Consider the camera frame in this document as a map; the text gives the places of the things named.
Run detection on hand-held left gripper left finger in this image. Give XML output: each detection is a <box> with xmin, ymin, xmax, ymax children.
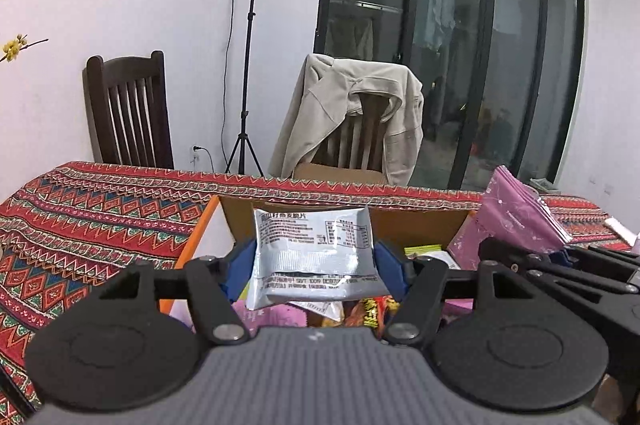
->
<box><xmin>97</xmin><ymin>241</ymin><xmax>256</xmax><ymax>346</ymax></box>

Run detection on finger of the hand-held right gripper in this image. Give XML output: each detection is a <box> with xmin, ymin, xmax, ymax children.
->
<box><xmin>550</xmin><ymin>246</ymin><xmax>640</xmax><ymax>276</ymax></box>
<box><xmin>479</xmin><ymin>237</ymin><xmax>640</xmax><ymax>301</ymax></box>

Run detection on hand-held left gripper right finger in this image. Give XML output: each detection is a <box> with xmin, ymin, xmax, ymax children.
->
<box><xmin>375</xmin><ymin>241</ymin><xmax>526</xmax><ymax>348</ymax></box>

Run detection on red orange snack bag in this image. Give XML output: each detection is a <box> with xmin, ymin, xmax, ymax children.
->
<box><xmin>345</xmin><ymin>297</ymin><xmax>401</xmax><ymax>338</ymax></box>

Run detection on green snack bar packet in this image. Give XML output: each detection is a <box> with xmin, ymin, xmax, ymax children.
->
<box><xmin>404</xmin><ymin>245</ymin><xmax>461</xmax><ymax>271</ymax></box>

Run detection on orange cardboard box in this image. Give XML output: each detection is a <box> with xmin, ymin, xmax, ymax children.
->
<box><xmin>160</xmin><ymin>194</ymin><xmax>481</xmax><ymax>341</ymax></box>

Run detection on silver oat crisp packet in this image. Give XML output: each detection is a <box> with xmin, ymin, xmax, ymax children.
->
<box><xmin>245</xmin><ymin>205</ymin><xmax>391</xmax><ymax>311</ymax></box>

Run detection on brown cardboard box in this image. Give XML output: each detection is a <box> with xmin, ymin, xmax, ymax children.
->
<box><xmin>292</xmin><ymin>162</ymin><xmax>388</xmax><ymax>186</ymax></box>

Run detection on wooden chair under jacket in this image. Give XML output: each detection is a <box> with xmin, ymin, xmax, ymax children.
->
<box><xmin>325</xmin><ymin>92</ymin><xmax>396</xmax><ymax>171</ymax></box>

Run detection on beige jacket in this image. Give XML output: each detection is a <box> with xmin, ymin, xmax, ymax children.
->
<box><xmin>269</xmin><ymin>52</ymin><xmax>425</xmax><ymax>187</ymax></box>

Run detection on dark wooden chair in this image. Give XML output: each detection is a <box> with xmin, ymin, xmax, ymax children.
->
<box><xmin>82</xmin><ymin>50</ymin><xmax>175</xmax><ymax>170</ymax></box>

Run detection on black framed glass door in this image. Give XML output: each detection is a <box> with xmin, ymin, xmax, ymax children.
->
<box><xmin>315</xmin><ymin>0</ymin><xmax>586</xmax><ymax>191</ymax></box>

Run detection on studio light on stand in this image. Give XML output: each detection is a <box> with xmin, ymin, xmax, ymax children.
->
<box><xmin>224</xmin><ymin>0</ymin><xmax>275</xmax><ymax>176</ymax></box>

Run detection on yellow flower branches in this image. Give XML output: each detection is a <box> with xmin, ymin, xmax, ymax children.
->
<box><xmin>0</xmin><ymin>34</ymin><xmax>50</xmax><ymax>63</ymax></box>

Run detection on black light cable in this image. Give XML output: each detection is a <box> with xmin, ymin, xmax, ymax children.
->
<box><xmin>192</xmin><ymin>0</ymin><xmax>247</xmax><ymax>171</ymax></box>

